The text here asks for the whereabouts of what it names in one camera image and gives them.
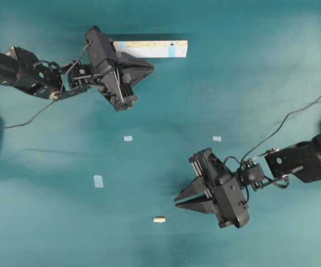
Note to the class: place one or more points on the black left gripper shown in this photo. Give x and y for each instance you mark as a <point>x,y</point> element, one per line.
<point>117,85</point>

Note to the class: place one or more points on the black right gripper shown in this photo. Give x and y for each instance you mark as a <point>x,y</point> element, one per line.
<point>198,196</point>

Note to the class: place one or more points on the white particle board plank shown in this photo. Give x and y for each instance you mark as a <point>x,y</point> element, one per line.
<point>153,49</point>

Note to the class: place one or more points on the short wooden dowel rod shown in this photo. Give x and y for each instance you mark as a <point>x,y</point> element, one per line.
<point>159,219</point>

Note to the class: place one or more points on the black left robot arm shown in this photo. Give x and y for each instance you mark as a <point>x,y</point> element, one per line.
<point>22,70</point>

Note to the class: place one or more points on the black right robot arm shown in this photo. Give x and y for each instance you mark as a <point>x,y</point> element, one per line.
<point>302,160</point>

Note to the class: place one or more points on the blue tape marker lower-left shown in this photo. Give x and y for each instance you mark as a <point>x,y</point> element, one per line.
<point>98,181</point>

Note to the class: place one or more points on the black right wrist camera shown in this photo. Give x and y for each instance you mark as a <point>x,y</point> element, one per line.
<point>229,201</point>

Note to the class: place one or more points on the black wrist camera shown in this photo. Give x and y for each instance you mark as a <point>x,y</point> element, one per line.
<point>229,201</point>
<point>100,51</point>

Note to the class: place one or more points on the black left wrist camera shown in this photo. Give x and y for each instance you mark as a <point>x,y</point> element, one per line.
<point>100,51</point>

